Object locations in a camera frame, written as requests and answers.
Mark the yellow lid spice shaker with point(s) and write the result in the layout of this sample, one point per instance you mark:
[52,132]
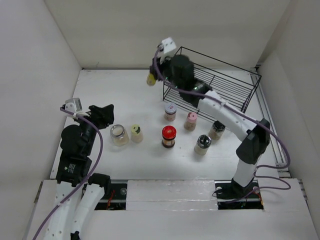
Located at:
[136,133]

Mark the clear glass jar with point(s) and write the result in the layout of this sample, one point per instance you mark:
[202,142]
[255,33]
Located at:
[119,135]

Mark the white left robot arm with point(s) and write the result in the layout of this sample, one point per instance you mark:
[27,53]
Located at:
[78,187]

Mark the red lid sauce jar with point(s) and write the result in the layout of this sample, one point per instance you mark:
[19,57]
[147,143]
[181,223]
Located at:
[169,133]

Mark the yellow oil bottle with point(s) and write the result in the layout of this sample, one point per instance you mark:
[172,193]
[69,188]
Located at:
[151,79]

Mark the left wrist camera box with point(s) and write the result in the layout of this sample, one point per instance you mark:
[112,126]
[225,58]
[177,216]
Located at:
[73,108]

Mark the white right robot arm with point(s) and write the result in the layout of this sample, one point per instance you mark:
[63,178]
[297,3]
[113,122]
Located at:
[254,136]

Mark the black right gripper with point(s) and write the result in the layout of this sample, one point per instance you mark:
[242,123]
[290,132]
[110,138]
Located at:
[165,63]

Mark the black lid spice shaker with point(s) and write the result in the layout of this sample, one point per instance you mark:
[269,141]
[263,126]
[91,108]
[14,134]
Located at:
[202,144]

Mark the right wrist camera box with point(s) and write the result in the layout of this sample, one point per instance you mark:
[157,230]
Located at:
[167,49]

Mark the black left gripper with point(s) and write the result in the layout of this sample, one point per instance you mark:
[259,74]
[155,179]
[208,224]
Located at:
[103,115]

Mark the white lid sauce jar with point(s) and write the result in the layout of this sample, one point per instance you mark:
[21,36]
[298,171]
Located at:
[170,111]

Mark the black flip lid shaker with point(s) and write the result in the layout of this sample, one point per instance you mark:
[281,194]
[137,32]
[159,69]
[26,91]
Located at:
[216,131]

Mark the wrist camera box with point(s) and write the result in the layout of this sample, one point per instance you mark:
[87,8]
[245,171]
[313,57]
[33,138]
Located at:
[73,108]
[167,49]

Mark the pink lid spice shaker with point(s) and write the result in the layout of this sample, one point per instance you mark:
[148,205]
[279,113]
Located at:
[191,121]

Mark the black wire rack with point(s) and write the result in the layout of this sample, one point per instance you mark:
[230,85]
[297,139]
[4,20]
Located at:
[234,84]

